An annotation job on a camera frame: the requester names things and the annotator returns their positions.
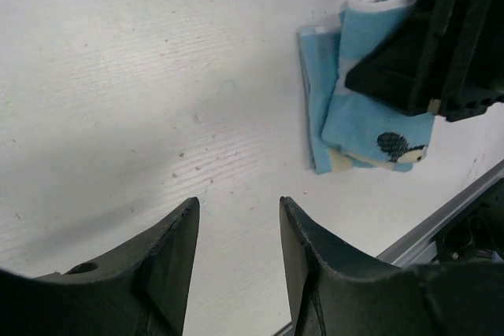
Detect aluminium mounting rail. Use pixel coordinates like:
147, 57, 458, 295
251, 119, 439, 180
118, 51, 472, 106
280, 164, 503, 335

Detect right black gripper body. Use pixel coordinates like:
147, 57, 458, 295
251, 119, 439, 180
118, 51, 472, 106
409, 0, 503, 122

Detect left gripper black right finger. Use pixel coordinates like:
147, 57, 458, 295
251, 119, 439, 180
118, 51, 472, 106
280, 197, 503, 335

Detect light blue patterned cloth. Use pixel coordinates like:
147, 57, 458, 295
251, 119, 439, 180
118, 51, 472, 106
298, 0, 435, 175

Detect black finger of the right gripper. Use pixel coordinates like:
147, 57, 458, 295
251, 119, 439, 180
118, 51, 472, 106
344, 0, 437, 116

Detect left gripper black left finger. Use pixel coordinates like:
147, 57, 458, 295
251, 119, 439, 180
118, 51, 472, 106
1, 198, 200, 335

